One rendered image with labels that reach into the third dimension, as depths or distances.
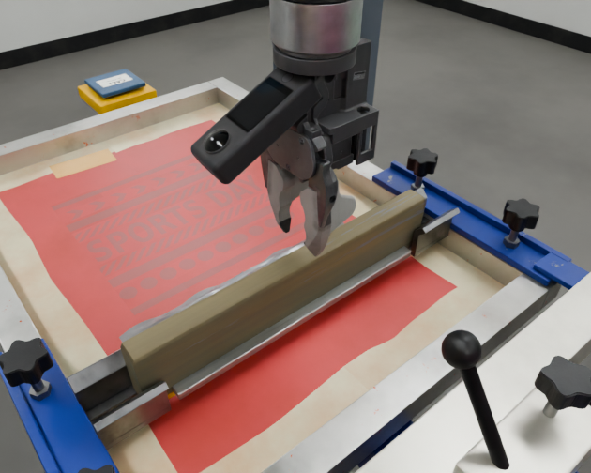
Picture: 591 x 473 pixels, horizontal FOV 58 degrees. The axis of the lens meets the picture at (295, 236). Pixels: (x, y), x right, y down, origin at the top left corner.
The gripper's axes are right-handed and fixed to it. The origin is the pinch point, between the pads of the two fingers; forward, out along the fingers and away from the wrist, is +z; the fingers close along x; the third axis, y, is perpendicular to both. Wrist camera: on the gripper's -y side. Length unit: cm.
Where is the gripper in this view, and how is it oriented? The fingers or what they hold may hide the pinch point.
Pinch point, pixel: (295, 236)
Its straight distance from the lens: 57.0
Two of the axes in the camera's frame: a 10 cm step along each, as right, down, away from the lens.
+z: 0.0, 7.7, 6.4
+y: 7.8, -4.0, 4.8
